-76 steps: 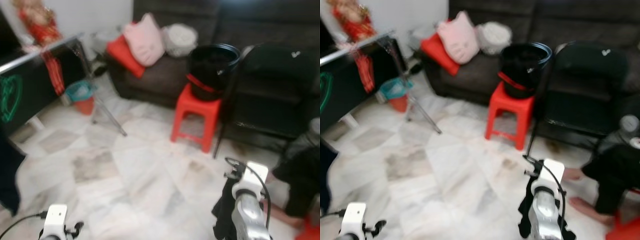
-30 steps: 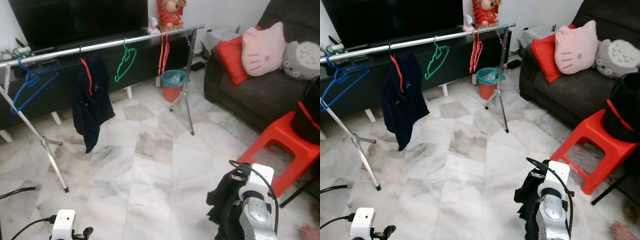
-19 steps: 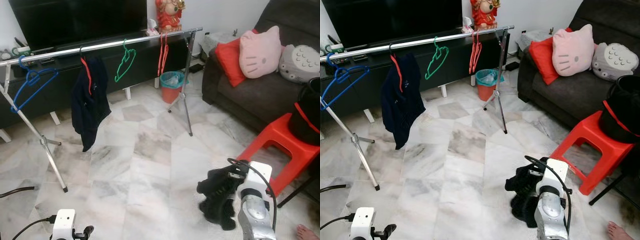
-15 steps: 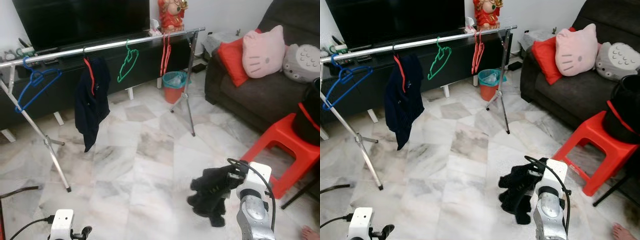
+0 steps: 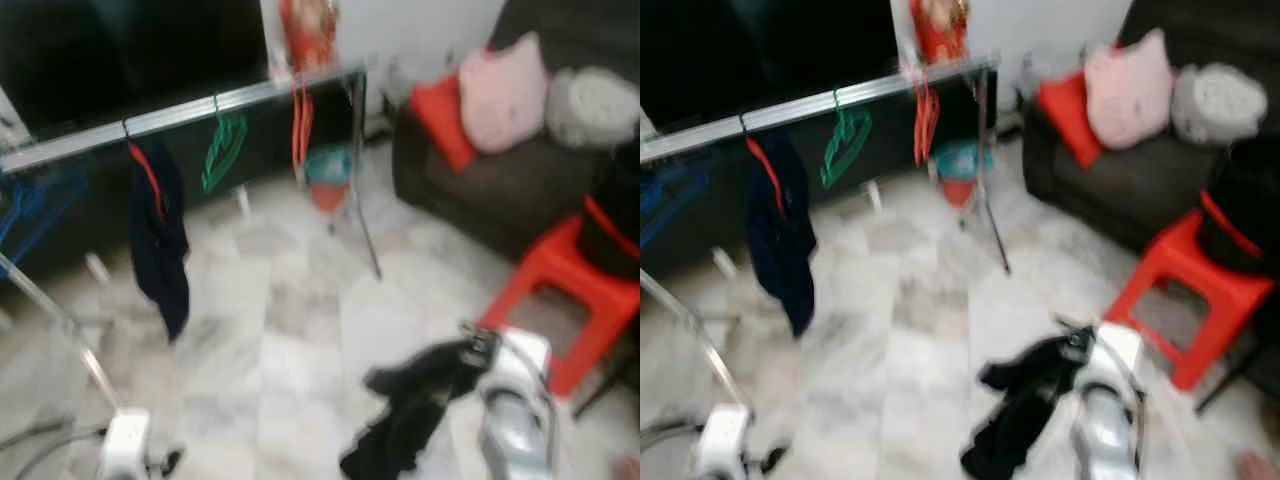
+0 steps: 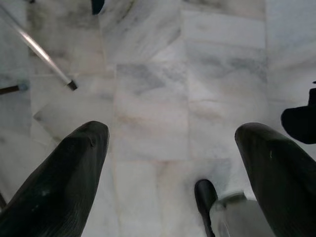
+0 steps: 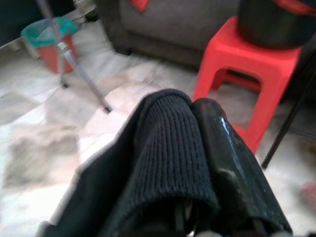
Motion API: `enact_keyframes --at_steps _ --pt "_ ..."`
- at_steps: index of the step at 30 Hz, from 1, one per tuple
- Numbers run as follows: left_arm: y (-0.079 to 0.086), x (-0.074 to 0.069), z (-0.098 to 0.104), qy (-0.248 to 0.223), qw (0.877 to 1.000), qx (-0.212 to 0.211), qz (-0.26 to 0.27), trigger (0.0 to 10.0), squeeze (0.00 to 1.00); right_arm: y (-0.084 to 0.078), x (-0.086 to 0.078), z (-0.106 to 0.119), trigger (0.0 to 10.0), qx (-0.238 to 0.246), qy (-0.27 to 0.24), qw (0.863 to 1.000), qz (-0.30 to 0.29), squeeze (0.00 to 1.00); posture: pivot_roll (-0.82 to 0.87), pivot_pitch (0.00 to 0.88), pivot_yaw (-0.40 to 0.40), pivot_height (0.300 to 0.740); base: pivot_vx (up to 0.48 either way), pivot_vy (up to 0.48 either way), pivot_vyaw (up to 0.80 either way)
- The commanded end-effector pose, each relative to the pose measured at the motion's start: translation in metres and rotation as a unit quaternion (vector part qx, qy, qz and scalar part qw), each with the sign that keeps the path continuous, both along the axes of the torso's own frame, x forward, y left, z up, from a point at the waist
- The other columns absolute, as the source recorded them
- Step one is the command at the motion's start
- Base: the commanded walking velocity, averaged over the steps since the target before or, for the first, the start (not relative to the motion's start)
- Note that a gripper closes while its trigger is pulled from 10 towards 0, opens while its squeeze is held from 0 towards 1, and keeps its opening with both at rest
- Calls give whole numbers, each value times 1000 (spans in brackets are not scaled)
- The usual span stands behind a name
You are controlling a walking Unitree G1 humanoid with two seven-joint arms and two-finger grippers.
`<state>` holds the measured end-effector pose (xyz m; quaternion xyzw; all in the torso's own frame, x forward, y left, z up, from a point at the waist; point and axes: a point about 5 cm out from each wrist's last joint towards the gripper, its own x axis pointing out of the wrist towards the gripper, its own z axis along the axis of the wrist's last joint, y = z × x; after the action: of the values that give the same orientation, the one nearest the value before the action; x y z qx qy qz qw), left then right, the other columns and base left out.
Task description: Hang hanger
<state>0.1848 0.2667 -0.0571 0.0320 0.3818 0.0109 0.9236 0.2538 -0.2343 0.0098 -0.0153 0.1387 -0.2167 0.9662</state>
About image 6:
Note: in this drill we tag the navy blue shirt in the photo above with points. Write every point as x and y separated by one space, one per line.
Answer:
98 6

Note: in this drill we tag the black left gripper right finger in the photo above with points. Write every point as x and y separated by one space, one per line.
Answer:
284 187

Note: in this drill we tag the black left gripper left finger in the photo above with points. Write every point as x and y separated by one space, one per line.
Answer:
56 187

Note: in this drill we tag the black left robot foot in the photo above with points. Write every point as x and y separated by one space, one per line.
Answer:
205 200

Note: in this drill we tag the black shirt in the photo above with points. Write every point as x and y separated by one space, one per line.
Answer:
301 121

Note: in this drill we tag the grey left robot leg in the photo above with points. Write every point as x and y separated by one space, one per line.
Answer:
239 217

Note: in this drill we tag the silver metal clothes rack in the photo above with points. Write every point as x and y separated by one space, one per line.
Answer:
39 50

